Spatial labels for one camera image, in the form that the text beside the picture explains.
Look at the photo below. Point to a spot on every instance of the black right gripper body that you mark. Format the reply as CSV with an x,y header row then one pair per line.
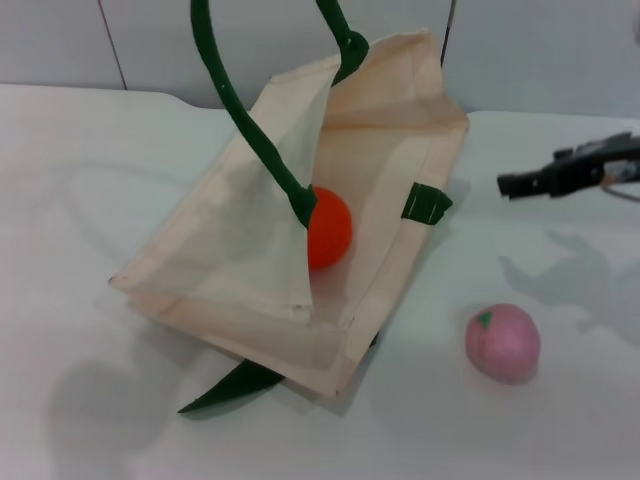
x,y
585,167

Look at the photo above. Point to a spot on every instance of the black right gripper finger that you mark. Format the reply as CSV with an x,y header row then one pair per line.
x,y
522,185

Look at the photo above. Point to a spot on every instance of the pink peach with green leaf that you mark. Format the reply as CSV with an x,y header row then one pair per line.
x,y
502,345

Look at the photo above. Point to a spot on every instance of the orange ball fruit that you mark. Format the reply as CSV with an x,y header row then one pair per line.
x,y
330,230

